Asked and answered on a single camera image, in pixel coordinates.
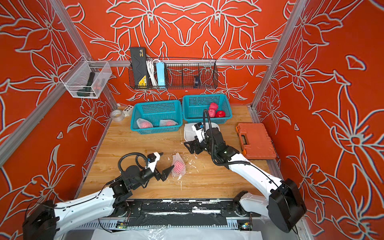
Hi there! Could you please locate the clear tape roll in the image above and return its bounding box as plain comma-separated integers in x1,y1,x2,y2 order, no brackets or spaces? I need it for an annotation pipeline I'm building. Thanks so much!
110,109,125,122

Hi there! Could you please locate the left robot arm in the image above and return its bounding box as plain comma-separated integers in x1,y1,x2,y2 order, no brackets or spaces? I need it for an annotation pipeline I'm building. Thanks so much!
23,152,174,240

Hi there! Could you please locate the white plastic tub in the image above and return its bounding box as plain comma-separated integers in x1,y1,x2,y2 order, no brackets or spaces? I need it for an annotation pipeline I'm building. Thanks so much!
184,123,220,143

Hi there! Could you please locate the teal basket for bare apples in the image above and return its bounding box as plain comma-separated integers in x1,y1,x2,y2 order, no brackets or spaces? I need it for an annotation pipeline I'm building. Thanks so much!
182,94,233,124

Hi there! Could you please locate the dark green handled tool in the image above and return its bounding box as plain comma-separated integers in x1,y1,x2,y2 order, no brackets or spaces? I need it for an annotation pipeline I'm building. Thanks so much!
77,72,95,97

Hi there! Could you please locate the white remote control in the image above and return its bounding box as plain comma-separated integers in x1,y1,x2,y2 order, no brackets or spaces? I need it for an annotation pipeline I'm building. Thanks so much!
123,105,134,118

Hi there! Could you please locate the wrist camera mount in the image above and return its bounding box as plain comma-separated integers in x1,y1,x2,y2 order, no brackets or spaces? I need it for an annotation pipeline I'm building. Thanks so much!
147,153,160,171
192,123,205,143

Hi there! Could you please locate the orange tool case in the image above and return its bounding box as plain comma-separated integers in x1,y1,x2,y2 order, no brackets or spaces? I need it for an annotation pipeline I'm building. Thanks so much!
236,123,277,160

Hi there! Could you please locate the black wire wall basket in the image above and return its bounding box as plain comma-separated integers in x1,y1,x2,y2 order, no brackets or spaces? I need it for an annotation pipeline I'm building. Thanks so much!
128,58,219,90

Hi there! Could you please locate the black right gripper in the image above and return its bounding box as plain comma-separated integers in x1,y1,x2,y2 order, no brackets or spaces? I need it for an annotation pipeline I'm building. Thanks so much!
183,136,218,157

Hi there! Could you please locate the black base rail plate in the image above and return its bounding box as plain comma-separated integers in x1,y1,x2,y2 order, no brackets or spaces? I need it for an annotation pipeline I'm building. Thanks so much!
96,199,260,231

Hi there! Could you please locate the white coiled cable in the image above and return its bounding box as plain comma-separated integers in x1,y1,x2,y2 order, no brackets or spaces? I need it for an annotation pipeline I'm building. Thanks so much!
146,59,160,88

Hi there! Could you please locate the black box device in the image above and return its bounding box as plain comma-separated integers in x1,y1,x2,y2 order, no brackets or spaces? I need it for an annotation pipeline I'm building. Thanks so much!
130,47,148,89

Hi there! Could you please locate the light blue power bank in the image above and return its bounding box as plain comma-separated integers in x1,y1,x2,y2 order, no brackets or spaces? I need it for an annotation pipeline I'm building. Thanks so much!
156,62,166,87

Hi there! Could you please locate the clear acrylic wall box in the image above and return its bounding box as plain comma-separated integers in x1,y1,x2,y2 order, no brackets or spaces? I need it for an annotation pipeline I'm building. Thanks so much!
60,56,112,99

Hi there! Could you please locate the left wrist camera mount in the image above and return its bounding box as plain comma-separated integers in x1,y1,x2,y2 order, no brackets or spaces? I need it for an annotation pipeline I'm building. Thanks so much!
147,153,160,171

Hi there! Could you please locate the teal basket with netted apples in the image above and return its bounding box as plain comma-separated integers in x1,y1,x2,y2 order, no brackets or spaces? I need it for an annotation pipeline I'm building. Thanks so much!
131,100,183,135

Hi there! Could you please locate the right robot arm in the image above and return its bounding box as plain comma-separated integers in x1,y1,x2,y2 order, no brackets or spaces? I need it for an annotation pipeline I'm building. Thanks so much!
184,123,307,233

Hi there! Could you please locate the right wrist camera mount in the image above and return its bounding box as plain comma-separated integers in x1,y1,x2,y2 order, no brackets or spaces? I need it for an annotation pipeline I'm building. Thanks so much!
192,123,205,143

